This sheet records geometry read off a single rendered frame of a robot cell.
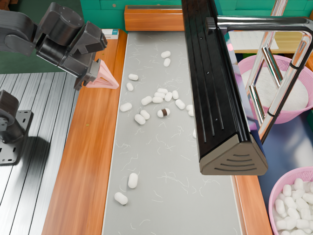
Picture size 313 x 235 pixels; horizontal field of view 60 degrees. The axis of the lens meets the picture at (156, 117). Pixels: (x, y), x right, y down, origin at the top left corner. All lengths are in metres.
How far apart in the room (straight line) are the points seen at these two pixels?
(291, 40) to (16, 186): 1.01
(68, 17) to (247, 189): 0.54
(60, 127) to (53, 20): 0.39
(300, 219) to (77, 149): 0.55
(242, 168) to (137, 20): 0.77
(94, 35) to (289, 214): 0.59
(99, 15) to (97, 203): 0.71
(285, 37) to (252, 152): 0.85
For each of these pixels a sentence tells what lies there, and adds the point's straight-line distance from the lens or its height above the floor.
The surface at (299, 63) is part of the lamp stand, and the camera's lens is 0.54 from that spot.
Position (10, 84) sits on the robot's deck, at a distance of 1.12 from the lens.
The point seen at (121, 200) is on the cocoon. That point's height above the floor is 0.76.
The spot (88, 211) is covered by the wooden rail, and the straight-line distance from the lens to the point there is 0.63.
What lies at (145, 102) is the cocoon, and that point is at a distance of 0.81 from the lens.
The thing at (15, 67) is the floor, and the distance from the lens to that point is 2.39.
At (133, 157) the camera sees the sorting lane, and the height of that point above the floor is 0.74.
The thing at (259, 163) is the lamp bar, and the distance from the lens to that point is 0.34.
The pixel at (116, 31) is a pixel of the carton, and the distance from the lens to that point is 1.06.
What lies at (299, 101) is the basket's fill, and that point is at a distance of 0.96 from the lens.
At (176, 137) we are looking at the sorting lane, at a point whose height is 0.74.
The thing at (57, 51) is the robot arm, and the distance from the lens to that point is 0.66.
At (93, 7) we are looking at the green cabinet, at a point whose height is 0.85.
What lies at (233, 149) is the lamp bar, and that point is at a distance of 0.30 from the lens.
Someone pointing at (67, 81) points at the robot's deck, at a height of 0.67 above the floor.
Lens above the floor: 1.34
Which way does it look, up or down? 50 degrees down
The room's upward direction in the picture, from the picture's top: straight up
